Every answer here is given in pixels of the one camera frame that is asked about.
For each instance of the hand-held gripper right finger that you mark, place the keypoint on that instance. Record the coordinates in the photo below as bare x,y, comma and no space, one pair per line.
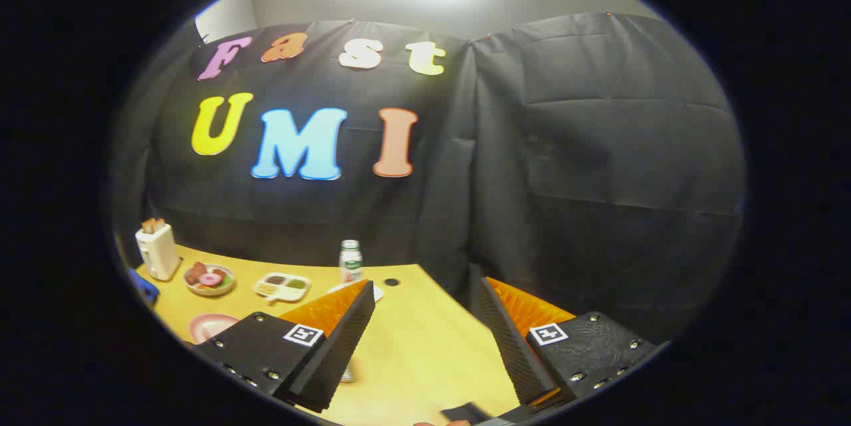
508,339

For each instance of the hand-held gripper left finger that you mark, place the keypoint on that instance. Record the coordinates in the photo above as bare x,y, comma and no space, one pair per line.
336,346

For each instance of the white square coaster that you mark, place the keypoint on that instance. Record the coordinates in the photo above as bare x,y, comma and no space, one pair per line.
377,293

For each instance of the white divided bean tray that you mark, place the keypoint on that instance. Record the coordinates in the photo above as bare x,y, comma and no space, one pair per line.
282,286

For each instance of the white drink bottle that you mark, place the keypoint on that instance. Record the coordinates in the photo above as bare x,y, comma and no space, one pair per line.
350,263

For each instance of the pink round plate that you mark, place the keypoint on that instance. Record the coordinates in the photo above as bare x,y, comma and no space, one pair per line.
209,326

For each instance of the bowl of toy food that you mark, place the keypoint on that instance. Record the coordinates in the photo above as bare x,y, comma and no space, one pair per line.
209,280

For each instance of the blue folded cloth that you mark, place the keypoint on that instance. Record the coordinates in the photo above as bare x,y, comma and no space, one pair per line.
145,288

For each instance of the cream white toaster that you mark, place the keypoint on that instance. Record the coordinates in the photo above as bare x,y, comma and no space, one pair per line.
158,253

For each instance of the black backdrop cloth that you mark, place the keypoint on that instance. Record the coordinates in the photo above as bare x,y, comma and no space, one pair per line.
598,147

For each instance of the brown toast slices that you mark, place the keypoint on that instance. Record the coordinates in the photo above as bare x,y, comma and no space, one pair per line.
153,225

